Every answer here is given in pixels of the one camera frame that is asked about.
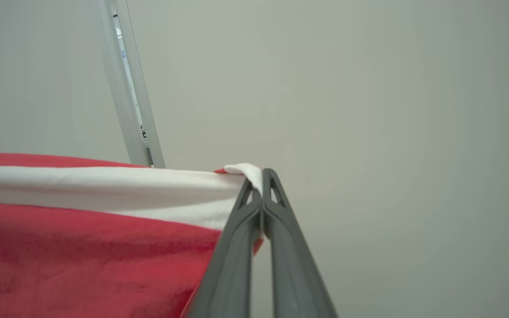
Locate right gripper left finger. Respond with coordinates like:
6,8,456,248
184,179,264,318

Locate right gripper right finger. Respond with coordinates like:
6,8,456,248
261,168,339,318

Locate red white basketball jersey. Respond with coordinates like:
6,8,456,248
0,152,265,318

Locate grey partition post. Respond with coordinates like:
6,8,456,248
88,0,167,169

